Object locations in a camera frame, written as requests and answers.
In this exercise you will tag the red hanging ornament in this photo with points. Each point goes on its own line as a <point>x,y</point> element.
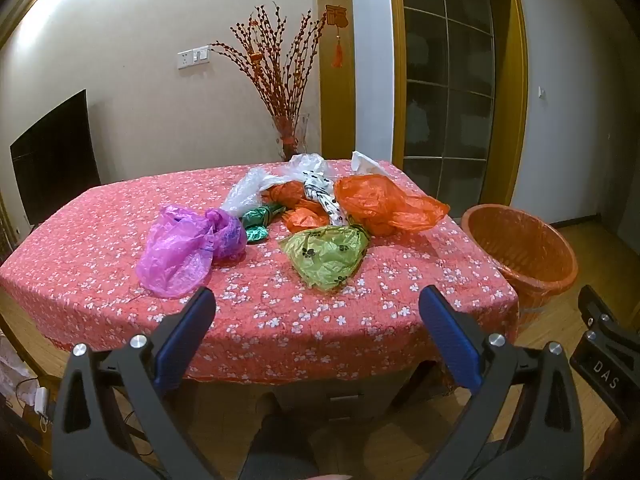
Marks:
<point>337,25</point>

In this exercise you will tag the red berry branches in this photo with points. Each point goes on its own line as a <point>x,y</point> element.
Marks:
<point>275,65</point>

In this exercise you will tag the white light switch panel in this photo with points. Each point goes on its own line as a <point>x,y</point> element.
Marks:
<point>201,55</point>

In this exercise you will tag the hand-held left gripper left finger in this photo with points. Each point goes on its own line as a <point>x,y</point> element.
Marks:
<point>185,330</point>

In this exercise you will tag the purple plastic bag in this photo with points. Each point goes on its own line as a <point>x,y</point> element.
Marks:
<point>175,250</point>

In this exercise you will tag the wooden door frame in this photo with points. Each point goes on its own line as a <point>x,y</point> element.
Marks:
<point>395,85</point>

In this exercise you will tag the black and white patterned bag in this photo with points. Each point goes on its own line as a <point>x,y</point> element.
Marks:
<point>320,192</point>

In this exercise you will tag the small orange plastic bag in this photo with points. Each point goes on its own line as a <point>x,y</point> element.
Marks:
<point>302,220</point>

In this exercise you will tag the black television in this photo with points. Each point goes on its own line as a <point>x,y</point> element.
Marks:
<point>55,160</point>

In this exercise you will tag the orange plastic basket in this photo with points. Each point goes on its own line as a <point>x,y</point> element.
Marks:
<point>520,250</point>

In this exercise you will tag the yellow-green printed plastic bag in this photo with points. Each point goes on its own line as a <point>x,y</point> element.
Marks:
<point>325,257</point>

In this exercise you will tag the glass vase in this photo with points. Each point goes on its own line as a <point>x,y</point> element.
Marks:
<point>290,140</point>

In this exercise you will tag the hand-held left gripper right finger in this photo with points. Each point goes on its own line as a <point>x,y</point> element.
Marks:
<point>450,335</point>

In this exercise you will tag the large orange plastic bag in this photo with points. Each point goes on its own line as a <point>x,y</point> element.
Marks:
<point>380,202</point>

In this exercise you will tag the clear knotted plastic bag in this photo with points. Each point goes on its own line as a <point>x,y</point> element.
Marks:
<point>247,187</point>

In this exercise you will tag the white power adapter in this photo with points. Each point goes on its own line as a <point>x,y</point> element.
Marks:
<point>41,398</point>

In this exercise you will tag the translucent white plastic bag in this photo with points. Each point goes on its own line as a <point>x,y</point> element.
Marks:
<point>302,165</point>

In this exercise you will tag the dark green plastic bag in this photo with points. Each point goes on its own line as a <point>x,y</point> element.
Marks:
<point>257,220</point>

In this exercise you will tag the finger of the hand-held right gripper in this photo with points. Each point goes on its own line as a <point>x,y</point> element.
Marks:
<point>595,305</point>

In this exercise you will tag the glass panel door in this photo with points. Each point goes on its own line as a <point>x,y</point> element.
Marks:
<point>450,85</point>

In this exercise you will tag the white wall socket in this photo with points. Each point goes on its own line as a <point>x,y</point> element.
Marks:
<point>184,59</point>

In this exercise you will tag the red floral tablecloth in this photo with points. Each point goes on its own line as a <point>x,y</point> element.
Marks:
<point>260,320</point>

